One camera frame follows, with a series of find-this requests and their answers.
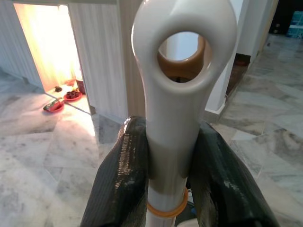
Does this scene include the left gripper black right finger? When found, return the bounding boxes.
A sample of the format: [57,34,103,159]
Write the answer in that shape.
[187,122,282,227]

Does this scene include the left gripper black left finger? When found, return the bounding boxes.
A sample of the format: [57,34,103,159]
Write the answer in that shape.
[80,115,152,227]

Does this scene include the cream broom with loop handle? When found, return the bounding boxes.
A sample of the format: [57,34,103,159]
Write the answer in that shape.
[131,0,238,227]

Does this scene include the red plate with dark cups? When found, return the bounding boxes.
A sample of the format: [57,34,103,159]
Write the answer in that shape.
[63,89,83,102]

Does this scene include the red plate with packet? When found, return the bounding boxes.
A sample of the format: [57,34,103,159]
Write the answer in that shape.
[43,97,65,113]

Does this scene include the green and red packet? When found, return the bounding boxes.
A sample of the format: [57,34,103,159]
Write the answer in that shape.
[45,98,65,110]

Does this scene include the dark red cup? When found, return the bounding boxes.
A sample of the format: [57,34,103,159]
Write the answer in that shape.
[75,78,86,93]

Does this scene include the white ribbed panel cabinet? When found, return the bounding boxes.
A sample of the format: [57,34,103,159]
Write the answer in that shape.
[0,0,143,116]

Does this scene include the stacked blue cartons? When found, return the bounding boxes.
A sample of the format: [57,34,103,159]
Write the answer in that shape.
[287,10,303,39]

